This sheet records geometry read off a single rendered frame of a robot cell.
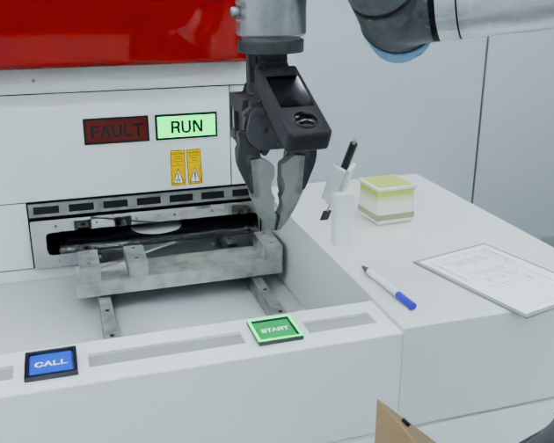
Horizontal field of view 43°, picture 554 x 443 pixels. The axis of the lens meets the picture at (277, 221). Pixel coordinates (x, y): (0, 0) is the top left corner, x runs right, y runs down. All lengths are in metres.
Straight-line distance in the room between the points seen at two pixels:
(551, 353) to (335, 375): 0.31
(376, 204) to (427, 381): 0.38
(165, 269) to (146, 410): 0.48
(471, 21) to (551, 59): 2.80
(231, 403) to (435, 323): 0.27
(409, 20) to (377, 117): 2.37
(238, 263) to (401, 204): 0.31
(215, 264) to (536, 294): 0.56
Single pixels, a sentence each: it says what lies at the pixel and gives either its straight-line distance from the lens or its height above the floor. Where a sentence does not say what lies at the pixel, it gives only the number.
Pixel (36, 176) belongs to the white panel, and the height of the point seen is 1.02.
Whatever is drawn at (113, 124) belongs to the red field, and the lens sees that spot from 1.33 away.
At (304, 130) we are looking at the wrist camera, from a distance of 0.68.
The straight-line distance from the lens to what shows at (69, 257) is 1.39.
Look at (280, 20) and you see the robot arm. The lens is 0.74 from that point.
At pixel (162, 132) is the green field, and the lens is 1.34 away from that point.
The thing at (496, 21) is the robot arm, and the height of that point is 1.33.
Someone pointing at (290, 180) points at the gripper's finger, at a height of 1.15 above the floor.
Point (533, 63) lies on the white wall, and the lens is 3.52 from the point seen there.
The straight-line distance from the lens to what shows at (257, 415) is 0.86.
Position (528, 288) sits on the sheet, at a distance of 1.01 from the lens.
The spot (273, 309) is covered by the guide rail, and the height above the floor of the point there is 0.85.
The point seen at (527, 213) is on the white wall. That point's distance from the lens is 3.72.
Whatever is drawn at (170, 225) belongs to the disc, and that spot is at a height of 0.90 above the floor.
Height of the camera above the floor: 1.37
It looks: 20 degrees down
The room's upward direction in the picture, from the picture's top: straight up
